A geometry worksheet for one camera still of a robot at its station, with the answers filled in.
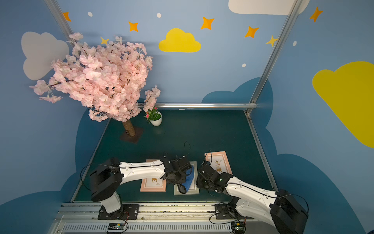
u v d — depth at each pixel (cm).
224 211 74
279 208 41
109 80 54
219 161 93
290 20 73
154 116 104
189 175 71
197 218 74
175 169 63
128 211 74
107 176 49
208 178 64
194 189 82
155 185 83
